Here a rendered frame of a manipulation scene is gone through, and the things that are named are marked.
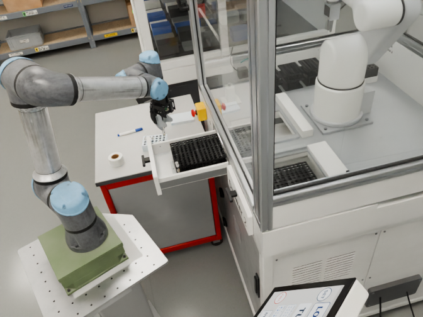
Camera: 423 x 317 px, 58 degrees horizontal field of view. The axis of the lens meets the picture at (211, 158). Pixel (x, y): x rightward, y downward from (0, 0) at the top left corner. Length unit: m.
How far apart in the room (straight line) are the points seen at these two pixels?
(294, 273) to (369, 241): 0.31
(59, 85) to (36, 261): 0.77
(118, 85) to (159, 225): 1.07
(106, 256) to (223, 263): 1.04
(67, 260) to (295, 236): 0.80
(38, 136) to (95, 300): 0.60
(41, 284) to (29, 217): 1.48
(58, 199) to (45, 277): 0.37
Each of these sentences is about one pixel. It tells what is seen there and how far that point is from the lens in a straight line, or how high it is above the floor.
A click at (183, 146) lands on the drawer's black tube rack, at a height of 0.90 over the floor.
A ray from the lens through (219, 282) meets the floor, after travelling 2.29.
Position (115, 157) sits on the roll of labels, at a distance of 1.94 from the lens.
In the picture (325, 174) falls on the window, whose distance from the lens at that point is 1.21.
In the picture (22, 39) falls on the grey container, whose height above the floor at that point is 0.25.
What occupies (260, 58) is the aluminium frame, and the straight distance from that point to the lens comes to 0.88.
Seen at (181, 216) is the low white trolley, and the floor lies 0.37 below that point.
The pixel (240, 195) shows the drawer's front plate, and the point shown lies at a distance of 1.41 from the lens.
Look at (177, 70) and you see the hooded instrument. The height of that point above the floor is 0.89.
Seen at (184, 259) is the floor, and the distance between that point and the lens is 2.40.
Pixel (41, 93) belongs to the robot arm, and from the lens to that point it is 1.17.
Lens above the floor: 1.95
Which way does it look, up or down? 40 degrees down
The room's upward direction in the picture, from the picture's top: 7 degrees counter-clockwise
